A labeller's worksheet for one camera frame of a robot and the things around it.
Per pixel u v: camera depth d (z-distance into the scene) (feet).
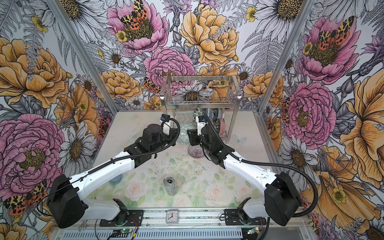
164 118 2.17
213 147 1.96
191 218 2.49
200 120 2.26
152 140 1.93
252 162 1.67
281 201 1.35
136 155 1.75
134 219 2.40
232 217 2.43
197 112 3.53
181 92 3.73
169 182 2.35
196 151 3.19
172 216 2.41
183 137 2.65
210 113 3.45
